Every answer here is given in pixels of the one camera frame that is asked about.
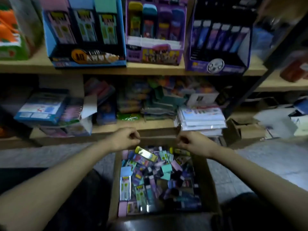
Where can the small open brown carton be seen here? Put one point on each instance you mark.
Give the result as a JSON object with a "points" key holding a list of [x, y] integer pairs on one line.
{"points": [[245, 132]]}

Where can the stack of white packets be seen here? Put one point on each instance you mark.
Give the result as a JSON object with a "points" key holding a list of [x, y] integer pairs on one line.
{"points": [[202, 120]]}

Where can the person's left hand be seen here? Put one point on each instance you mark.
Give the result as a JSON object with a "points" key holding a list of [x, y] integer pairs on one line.
{"points": [[122, 139]]}

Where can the purple display box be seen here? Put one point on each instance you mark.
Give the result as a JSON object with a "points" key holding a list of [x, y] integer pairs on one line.
{"points": [[154, 53]]}

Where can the blue display box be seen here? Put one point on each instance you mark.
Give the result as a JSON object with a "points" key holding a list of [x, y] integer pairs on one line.
{"points": [[86, 56]]}

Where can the orange carrot pen display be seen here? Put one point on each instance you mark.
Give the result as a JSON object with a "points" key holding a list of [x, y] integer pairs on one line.
{"points": [[14, 31]]}

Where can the heap of green teal packs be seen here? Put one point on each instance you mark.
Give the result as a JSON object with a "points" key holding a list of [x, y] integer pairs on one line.
{"points": [[154, 96]]}

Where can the brown cardboard box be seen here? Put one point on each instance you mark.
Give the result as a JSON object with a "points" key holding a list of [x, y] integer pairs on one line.
{"points": [[211, 190]]}

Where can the pile of pencil lead cases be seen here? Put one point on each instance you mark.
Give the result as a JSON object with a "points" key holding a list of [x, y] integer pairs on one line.
{"points": [[159, 182]]}

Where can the person's left forearm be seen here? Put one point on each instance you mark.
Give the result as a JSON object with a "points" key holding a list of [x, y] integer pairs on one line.
{"points": [[48, 190]]}

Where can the person's right forearm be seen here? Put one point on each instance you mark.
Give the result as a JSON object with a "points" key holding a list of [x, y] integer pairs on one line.
{"points": [[264, 182]]}

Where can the white printed carton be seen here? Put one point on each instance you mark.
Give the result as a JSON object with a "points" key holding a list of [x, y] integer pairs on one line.
{"points": [[202, 99]]}

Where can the person's right hand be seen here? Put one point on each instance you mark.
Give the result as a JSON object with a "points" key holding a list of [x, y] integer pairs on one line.
{"points": [[197, 142]]}

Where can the wooden shelf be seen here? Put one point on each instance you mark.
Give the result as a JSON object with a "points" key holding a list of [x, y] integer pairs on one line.
{"points": [[144, 69]]}

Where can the black and white display box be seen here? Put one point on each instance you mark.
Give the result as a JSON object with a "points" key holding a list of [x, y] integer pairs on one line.
{"points": [[216, 65]]}

